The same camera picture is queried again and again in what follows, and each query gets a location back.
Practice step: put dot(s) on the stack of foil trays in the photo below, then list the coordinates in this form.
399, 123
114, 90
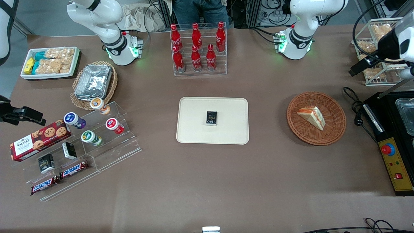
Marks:
93, 81

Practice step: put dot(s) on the teal snack packet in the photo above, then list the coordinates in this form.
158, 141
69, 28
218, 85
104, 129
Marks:
40, 55
35, 67

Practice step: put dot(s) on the brown round wicker basket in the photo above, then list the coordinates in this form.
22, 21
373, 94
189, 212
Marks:
307, 136

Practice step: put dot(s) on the grey metal lever bar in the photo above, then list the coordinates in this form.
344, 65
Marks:
393, 90

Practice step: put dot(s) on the clear acrylic bottle rack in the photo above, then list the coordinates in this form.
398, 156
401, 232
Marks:
223, 64

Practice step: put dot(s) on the red yogurt cup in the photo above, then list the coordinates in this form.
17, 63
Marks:
113, 124

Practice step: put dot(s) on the left arm base connector block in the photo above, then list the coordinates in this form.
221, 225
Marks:
280, 40

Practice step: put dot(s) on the clear bag of crackers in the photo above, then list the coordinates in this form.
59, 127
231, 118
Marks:
59, 52
66, 65
48, 66

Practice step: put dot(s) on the red emergency stop button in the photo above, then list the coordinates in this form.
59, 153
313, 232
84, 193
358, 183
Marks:
388, 149

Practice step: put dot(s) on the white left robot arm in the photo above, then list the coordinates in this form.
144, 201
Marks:
299, 32

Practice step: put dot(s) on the light woven wicker basket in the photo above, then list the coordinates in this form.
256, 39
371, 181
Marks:
79, 104

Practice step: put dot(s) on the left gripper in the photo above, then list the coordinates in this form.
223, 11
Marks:
387, 43

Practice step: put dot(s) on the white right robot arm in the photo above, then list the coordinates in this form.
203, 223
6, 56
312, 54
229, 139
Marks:
110, 38

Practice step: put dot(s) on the white rectangular snack bin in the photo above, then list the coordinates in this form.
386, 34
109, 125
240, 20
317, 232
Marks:
51, 76

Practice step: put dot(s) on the red cola bottle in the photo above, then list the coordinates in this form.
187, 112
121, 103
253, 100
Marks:
211, 58
178, 60
196, 59
196, 35
220, 36
175, 35

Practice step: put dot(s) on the clear plastic container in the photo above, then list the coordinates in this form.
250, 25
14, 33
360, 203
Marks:
406, 116

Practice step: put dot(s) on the silver metal object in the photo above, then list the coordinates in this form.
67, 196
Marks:
211, 229

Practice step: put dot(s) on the metal frame equipment stand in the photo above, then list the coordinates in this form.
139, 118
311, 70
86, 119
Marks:
252, 13

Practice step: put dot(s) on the brown chocolate bar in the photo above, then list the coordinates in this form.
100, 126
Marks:
45, 185
73, 169

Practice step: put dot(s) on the right arm base connector block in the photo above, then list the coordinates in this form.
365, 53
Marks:
136, 45

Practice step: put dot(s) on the small black carton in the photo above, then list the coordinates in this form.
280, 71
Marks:
69, 150
46, 164
212, 118

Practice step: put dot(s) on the clear acrylic stepped shelf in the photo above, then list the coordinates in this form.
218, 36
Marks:
123, 145

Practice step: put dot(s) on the orange yogurt cup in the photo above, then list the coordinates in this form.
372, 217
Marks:
98, 105

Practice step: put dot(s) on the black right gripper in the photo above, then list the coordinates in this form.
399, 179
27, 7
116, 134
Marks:
10, 115

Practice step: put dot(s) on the beige crumpled cloth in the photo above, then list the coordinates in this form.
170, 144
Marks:
139, 17

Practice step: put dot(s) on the cream plastic tray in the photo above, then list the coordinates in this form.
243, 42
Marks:
194, 129

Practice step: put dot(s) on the person in blue jeans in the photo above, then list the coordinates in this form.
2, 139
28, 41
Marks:
200, 11

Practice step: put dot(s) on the purple yogurt cup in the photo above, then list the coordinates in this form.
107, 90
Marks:
72, 119

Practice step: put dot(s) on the green yogurt cup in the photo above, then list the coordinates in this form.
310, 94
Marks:
90, 137

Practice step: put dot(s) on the yellow snack packet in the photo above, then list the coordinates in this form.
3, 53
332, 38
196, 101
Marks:
29, 64

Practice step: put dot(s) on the red cookie box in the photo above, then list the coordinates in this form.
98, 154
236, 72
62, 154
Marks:
38, 142

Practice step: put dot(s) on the black machine with yellow panel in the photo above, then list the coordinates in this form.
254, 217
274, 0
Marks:
385, 110

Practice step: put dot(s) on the triangle sandwich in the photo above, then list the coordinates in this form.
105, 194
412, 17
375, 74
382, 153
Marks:
312, 117

